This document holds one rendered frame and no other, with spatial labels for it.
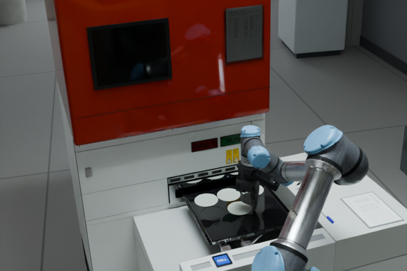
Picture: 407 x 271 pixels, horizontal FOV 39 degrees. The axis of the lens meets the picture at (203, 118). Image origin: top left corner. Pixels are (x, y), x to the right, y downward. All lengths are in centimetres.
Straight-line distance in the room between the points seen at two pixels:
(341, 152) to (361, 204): 59
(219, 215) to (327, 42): 472
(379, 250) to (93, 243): 117
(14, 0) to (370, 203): 741
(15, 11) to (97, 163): 688
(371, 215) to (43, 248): 224
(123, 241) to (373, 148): 277
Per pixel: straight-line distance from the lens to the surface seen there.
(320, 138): 175
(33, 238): 393
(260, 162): 206
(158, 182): 244
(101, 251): 257
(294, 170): 205
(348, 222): 220
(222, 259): 200
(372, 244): 221
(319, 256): 211
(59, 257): 372
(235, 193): 245
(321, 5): 669
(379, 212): 228
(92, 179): 237
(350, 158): 178
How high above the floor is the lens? 222
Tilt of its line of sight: 25 degrees down
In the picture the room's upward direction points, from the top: 2 degrees counter-clockwise
